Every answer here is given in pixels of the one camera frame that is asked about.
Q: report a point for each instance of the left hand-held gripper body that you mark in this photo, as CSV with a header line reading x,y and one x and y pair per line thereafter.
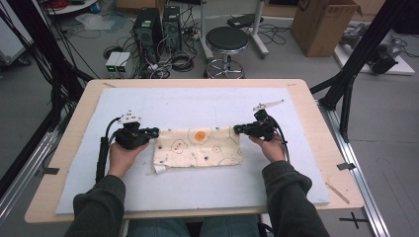
x,y
131,138

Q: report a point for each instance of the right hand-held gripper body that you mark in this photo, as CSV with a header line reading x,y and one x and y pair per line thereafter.
x,y
260,128

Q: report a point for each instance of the cream patterned cloth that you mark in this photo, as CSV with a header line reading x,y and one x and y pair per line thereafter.
x,y
197,151

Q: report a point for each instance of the person's left hand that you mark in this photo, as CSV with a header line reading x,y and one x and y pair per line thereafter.
x,y
123,159

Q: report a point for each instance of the person's right hand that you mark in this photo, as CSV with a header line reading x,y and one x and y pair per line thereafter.
x,y
271,149

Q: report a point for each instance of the white foam board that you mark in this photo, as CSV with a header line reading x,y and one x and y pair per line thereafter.
x,y
184,105

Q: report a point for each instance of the white power supply box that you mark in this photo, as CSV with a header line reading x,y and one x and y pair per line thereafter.
x,y
123,62
111,62

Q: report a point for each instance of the black tape piece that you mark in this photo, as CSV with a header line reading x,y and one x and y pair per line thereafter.
x,y
346,166
51,171

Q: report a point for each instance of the black round stool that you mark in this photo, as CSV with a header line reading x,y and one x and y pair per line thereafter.
x,y
227,39

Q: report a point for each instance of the person's legs in jeans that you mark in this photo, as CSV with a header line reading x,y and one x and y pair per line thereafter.
x,y
164,228

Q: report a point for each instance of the large black computer tower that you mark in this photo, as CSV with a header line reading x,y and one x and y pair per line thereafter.
x,y
146,33

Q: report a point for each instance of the thin wooden stick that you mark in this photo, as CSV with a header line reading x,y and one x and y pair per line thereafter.
x,y
337,193

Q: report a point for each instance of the white metal stand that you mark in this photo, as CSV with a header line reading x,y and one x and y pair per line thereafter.
x,y
202,29

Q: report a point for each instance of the slim black computer tower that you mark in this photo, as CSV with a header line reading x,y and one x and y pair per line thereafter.
x,y
172,28

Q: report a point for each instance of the black flat case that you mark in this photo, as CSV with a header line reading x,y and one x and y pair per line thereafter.
x,y
243,20

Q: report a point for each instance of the brown cardboard box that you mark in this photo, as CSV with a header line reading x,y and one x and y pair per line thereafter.
x,y
322,29

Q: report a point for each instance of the clear plastic sheet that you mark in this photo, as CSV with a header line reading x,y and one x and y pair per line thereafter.
x,y
95,21

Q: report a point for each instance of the round white table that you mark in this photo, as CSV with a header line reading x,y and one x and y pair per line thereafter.
x,y
75,7

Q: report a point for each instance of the grey and black machine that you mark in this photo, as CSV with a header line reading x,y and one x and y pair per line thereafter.
x,y
383,56

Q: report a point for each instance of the white floor platform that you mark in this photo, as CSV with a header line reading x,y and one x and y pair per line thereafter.
x,y
402,68

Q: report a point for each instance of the white panel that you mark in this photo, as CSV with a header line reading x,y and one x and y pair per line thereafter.
x,y
13,39

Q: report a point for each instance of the aluminium rail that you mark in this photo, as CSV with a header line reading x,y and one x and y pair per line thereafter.
x,y
29,164
359,184

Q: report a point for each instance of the black metal frame stand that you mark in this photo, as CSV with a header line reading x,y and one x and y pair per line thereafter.
x,y
362,49

